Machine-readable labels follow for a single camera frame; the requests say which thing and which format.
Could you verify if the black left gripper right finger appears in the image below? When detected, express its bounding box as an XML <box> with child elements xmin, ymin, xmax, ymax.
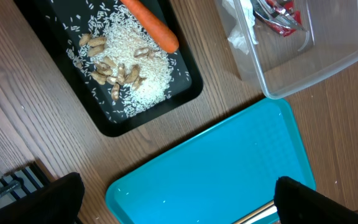
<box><xmin>273</xmin><ymin>176</ymin><xmax>358</xmax><ymax>224</ymax></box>

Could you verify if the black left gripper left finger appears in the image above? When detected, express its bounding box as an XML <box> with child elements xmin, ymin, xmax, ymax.
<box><xmin>0</xmin><ymin>172</ymin><xmax>85</xmax><ymax>224</ymax></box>

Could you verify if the wooden chopstick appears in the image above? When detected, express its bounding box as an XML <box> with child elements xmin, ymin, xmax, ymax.
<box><xmin>234</xmin><ymin>200</ymin><xmax>275</xmax><ymax>224</ymax></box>

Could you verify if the red snack wrapper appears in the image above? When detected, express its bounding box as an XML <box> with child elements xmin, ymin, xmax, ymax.
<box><xmin>250</xmin><ymin>0</ymin><xmax>306</xmax><ymax>37</ymax></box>

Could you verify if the white tissue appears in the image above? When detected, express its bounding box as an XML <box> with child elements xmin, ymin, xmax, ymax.
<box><xmin>222</xmin><ymin>0</ymin><xmax>259</xmax><ymax>54</ymax></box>

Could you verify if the orange carrot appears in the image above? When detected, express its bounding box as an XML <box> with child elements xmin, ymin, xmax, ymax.
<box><xmin>121</xmin><ymin>0</ymin><xmax>179</xmax><ymax>54</ymax></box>

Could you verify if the black food waste tray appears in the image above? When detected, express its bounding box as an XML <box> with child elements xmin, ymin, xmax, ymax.
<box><xmin>15</xmin><ymin>0</ymin><xmax>203</xmax><ymax>137</ymax></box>

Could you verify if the teal plastic serving tray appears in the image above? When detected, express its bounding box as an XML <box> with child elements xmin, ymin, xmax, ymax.
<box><xmin>105</xmin><ymin>98</ymin><xmax>316</xmax><ymax>224</ymax></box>

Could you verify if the pile of rice and peanuts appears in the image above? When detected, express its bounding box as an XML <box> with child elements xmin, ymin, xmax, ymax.
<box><xmin>44</xmin><ymin>0</ymin><xmax>191</xmax><ymax>124</ymax></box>

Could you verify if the clear plastic bin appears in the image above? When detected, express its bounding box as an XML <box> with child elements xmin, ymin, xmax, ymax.
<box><xmin>215</xmin><ymin>0</ymin><xmax>358</xmax><ymax>99</ymax></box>

